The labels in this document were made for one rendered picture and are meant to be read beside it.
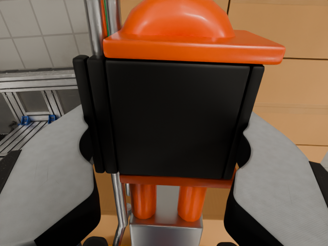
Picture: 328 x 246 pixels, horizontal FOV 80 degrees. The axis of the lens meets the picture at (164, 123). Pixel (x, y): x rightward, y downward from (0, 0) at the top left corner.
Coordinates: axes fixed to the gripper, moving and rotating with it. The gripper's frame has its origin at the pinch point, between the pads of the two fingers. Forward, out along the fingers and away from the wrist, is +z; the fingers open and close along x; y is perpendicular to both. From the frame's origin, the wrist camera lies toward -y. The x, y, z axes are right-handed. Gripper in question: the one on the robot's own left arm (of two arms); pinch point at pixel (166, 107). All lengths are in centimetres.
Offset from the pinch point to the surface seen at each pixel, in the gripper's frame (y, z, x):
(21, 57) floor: 30, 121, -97
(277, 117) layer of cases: 37, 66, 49
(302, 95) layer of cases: 26, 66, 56
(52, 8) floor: 1, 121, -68
